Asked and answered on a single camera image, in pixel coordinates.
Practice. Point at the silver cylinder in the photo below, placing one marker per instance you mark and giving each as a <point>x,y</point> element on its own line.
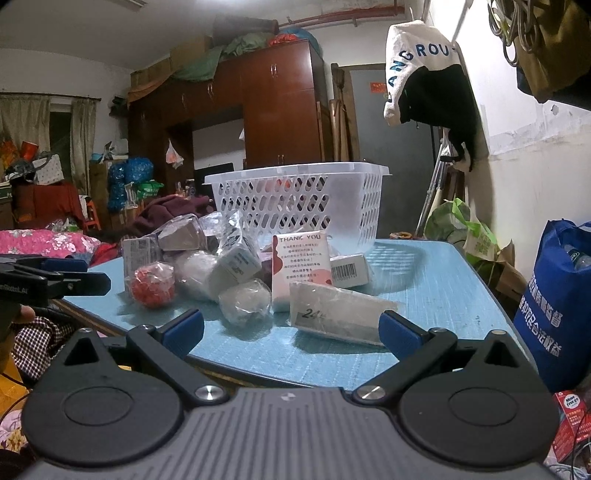
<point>235,267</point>

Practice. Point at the grey door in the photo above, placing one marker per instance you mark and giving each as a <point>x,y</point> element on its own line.
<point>406,161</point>

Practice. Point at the red orange carton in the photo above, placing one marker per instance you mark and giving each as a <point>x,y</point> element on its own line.
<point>570,420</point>

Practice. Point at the green white shopping bag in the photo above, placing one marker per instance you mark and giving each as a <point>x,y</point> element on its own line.
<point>475,240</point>

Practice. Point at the red cup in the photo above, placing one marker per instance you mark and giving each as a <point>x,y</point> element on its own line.
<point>28,150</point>

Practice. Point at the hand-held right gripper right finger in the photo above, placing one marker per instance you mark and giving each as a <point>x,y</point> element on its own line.
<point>397,332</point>

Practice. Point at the green cloth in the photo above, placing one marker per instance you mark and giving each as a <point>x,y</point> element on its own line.
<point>207,60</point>

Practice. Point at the person's left hand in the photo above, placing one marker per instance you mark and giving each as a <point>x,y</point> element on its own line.
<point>24,314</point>

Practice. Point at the olive hanging bag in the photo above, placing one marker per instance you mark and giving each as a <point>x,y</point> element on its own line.
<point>549,55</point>

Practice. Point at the white fluffy item in bag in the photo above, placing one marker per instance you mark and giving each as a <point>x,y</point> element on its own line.
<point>194,274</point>

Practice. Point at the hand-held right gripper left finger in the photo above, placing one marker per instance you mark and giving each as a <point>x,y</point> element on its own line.
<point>187,330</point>

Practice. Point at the red ceiling pipe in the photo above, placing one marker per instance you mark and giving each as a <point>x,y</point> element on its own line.
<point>341,16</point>

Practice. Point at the red plastic stool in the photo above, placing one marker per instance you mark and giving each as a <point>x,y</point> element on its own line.
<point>92,217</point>

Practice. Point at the wide beige curtain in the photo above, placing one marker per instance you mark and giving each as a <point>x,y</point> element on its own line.
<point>23,120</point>

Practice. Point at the green plastic bag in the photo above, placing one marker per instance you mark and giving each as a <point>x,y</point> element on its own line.
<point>151,187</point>

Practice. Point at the black monitor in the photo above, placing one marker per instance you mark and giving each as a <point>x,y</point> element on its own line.
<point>214,173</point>

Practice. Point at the red cloth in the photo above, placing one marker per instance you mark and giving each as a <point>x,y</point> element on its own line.
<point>46,201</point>

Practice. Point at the blue tote bag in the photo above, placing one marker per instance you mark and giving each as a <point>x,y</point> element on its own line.
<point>558,314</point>

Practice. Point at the grey printed packet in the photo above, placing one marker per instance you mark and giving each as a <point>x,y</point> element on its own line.
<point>138,254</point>

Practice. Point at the maroon cloth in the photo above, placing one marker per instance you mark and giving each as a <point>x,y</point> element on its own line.
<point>166,212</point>

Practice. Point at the white plastic basket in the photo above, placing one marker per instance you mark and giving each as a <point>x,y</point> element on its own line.
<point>295,203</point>

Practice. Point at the brown paper bag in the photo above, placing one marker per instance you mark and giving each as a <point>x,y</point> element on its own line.
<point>508,277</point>

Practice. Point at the grey flat packet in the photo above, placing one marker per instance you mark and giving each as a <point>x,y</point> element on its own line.
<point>337,314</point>

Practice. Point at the leaning wooden planks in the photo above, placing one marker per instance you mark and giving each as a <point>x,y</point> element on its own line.
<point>344,115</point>

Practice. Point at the white gift bag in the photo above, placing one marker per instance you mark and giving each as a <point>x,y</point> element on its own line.
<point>48,170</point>

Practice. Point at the pink floral blanket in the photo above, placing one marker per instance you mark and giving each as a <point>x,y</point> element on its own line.
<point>46,242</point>

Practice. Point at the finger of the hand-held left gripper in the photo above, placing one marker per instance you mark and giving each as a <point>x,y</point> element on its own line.
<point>64,265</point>
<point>83,282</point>

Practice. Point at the blue patterned bag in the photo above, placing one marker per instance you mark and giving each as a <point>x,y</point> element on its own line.
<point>131,177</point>

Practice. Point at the grey-brown box in bag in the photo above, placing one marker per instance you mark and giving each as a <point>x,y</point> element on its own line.
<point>182,235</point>

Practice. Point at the red ball in plastic bag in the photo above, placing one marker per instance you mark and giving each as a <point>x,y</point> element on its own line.
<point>152,286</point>

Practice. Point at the white barcode box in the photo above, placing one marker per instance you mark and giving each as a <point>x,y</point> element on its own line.
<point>351,272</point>

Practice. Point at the blue red bundle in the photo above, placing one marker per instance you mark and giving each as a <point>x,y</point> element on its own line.
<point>295,36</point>

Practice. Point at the checkered cloth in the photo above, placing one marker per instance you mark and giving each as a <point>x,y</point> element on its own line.
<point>41,337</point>

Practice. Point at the brown wooden wardrobe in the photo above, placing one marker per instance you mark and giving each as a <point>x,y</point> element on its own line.
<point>277,115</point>

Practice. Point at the red door sign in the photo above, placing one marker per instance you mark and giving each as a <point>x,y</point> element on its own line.
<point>377,87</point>

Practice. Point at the metal crutches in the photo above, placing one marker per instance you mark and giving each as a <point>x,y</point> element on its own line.
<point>436,184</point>

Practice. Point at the round clear-wrapped item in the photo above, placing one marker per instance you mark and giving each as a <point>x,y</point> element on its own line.
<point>244,302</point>

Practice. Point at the white hanging plastic bag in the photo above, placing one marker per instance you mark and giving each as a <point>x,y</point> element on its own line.
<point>174,156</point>

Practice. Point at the narrow beige curtain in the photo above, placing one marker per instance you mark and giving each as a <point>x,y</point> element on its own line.
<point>83,138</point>

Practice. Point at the white black hanging jacket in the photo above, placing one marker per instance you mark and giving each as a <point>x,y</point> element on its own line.
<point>438,106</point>

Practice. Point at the dark rolled bundle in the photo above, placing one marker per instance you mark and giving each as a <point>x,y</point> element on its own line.
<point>244,27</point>

